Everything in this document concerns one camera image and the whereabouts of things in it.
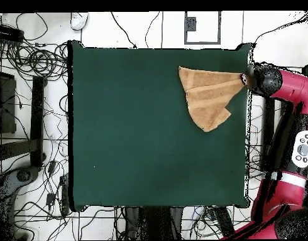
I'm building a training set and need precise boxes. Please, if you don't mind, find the grey swivel chair base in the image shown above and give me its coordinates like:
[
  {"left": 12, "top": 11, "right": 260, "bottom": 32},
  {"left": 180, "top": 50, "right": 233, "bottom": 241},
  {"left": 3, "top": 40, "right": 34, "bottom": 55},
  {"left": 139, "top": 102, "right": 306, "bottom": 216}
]
[{"left": 0, "top": 166, "right": 41, "bottom": 203}]

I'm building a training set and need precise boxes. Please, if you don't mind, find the grey square floor frame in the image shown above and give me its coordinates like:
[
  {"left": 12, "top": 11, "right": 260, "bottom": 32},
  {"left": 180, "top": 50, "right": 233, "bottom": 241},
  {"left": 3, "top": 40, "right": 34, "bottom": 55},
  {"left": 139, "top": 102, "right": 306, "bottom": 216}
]
[{"left": 184, "top": 11, "right": 222, "bottom": 45}]

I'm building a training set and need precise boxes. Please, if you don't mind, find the person's white shoe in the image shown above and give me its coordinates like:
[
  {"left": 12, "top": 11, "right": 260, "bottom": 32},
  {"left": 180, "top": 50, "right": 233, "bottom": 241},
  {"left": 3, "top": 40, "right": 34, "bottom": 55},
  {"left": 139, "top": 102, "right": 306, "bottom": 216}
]
[{"left": 70, "top": 12, "right": 90, "bottom": 31}]

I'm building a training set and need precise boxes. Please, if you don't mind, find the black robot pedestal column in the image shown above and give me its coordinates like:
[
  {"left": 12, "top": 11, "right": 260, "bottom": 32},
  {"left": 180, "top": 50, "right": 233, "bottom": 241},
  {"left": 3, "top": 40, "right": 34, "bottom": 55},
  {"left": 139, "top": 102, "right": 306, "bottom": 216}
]
[{"left": 123, "top": 206, "right": 184, "bottom": 240}]

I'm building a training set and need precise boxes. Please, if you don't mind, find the thin black floor cable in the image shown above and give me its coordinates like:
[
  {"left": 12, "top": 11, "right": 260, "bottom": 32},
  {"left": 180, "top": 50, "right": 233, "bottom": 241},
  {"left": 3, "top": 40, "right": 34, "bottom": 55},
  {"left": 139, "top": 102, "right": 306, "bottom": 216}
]
[{"left": 110, "top": 11, "right": 138, "bottom": 49}]

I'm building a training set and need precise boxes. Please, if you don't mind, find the black power strip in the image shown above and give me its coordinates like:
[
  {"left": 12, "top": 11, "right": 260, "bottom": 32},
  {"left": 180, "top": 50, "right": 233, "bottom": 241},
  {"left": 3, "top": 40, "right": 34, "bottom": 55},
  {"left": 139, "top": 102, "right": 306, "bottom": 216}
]
[{"left": 212, "top": 206, "right": 234, "bottom": 237}]

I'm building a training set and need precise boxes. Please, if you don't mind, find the tan terry towel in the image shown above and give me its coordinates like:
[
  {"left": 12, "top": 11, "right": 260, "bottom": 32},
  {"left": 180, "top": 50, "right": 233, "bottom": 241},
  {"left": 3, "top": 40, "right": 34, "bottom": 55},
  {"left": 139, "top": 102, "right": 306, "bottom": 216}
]
[{"left": 178, "top": 65, "right": 246, "bottom": 133}]

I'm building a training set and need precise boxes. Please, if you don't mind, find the black metal stand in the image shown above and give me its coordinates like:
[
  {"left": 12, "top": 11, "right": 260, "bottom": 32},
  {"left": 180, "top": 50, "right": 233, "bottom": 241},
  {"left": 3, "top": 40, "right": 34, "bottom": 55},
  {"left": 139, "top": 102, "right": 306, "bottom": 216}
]
[
  {"left": 0, "top": 70, "right": 47, "bottom": 169},
  {"left": 260, "top": 96, "right": 277, "bottom": 173}
]

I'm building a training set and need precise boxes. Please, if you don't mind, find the coiled black cable bundle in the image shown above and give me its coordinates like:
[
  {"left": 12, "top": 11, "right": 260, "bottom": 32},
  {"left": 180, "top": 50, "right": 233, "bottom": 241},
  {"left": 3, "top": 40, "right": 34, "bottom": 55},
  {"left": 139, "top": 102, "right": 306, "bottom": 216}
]
[{"left": 5, "top": 42, "right": 69, "bottom": 82}]

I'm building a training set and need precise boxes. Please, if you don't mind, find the black network switch box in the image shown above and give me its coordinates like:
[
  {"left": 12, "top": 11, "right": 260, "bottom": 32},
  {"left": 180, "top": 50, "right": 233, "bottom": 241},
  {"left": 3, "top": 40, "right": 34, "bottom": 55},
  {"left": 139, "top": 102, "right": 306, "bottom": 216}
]
[{"left": 0, "top": 24, "right": 25, "bottom": 43}]

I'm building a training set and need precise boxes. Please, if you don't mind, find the dark green table cloth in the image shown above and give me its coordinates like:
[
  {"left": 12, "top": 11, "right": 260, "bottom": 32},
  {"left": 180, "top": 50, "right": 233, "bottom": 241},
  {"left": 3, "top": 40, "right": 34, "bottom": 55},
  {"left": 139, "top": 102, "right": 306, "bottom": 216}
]
[{"left": 67, "top": 40, "right": 253, "bottom": 213}]

